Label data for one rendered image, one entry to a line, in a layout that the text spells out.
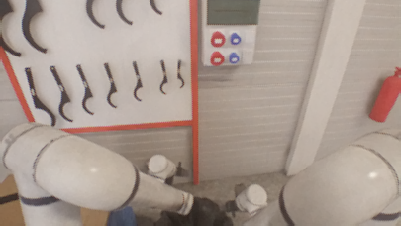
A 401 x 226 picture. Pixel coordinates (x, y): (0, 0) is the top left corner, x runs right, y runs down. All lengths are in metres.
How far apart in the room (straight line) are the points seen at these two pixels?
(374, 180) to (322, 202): 0.08
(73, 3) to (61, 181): 1.39
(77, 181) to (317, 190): 0.40
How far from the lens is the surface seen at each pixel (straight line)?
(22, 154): 0.50
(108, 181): 0.42
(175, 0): 1.53
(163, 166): 0.94
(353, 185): 0.38
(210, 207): 1.48
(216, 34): 1.41
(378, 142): 0.48
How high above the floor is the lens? 1.89
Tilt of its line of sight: 28 degrees down
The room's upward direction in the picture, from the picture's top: straight up
